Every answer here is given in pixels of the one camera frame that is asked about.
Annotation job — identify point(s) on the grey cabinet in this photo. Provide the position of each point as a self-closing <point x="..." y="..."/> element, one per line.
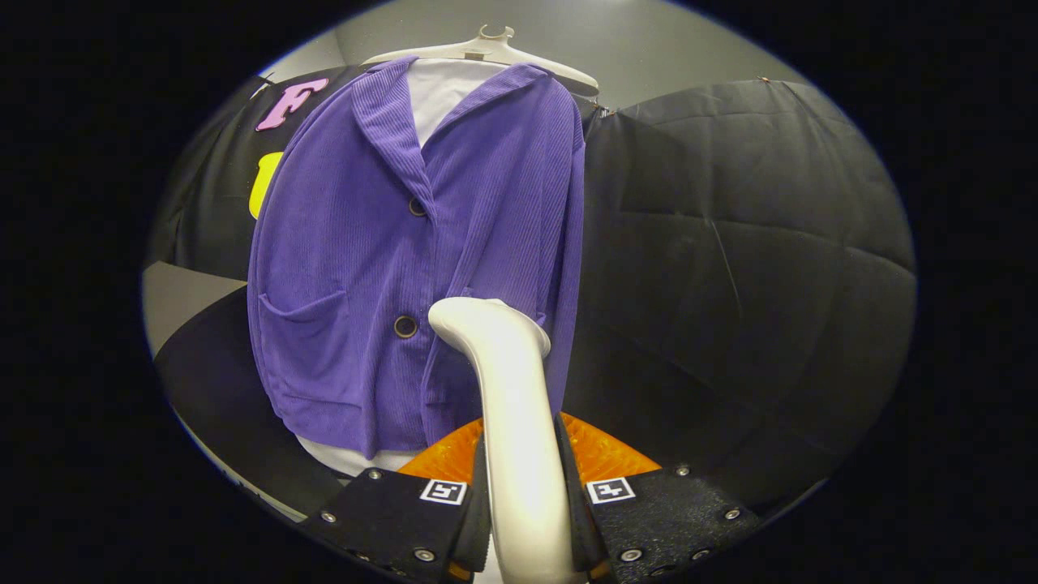
<point x="211" y="365"/>

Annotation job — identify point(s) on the white torso form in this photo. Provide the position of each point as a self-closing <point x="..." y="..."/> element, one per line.
<point x="442" y="93"/>

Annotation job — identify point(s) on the white clothes hanger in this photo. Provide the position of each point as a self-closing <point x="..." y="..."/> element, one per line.
<point x="486" y="50"/>

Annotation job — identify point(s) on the white garment steamer head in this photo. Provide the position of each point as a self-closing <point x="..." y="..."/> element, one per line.
<point x="519" y="422"/>

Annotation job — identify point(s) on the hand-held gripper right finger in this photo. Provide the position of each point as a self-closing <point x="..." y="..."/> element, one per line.
<point x="665" y="511"/>

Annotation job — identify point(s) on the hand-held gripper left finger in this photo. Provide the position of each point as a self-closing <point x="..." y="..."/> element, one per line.
<point x="397" y="511"/>

